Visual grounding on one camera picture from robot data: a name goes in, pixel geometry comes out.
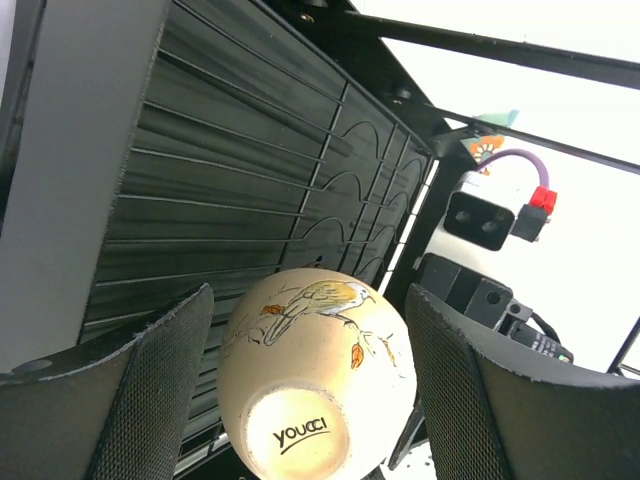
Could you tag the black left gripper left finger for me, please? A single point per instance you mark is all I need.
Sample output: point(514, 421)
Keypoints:
point(114, 407)

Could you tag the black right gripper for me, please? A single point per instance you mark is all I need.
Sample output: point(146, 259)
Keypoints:
point(489, 303)

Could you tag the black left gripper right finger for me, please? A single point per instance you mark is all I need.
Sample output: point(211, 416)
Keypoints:
point(495, 409)

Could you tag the teal glazed bowl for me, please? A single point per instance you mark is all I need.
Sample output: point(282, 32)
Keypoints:
point(482, 145)

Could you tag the tan wooden bowl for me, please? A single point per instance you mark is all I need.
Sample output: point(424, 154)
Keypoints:
point(316, 377)

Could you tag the black wire dish rack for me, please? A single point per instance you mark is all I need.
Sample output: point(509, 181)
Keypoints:
point(252, 154)

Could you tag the black plastic drain tray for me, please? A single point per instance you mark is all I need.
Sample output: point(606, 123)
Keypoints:
point(76, 75)

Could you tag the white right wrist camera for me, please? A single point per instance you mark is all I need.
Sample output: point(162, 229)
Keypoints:
point(480, 213)

